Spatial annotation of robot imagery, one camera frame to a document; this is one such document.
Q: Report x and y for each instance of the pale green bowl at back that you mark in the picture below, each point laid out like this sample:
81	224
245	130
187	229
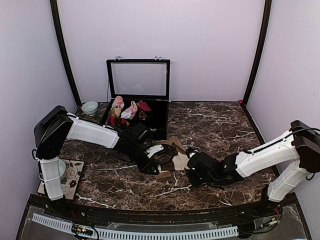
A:
90	108

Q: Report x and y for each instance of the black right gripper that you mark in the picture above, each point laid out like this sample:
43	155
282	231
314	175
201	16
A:
194	182

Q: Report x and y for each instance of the cream brown block sock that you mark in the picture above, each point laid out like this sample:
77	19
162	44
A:
177	163

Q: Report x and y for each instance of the pale green bowl on mat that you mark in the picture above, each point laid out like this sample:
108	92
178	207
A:
62	168

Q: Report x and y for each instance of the maroon orange rolled sock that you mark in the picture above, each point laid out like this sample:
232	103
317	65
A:
115	121

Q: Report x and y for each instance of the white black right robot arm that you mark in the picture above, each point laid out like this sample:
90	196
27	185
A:
300	145

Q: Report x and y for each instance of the black left frame post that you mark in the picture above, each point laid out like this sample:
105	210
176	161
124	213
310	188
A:
63	51

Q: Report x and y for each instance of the tan ribbed sock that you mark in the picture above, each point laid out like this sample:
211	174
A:
173	151

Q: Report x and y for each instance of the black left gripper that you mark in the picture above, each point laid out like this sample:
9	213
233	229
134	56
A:
146	168

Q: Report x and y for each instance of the pink white rolled sock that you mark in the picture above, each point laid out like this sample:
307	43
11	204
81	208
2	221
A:
130	112

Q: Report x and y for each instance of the black front table rail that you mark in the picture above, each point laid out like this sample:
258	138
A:
89	211

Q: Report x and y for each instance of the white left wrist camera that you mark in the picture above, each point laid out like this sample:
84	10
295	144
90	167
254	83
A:
153	150

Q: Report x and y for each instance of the brown patterned small sock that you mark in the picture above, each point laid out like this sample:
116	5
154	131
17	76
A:
142	116

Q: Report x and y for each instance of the dark red folded sock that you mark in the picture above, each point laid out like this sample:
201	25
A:
143	106

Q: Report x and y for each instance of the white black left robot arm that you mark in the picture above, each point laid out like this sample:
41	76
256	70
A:
59	126

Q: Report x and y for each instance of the black frame post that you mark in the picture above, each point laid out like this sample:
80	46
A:
63	51
258	52

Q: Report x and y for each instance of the small circuit board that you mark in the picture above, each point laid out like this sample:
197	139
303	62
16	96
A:
81	230

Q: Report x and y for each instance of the beige patterned rolled sock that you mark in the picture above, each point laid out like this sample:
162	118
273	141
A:
116	110

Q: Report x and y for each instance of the floral placemat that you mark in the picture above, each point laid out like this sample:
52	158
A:
72	180

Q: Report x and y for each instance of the black right frame post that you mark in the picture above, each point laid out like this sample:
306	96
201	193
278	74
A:
258	52

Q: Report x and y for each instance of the black box with glass lid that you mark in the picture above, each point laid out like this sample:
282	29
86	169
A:
141	79

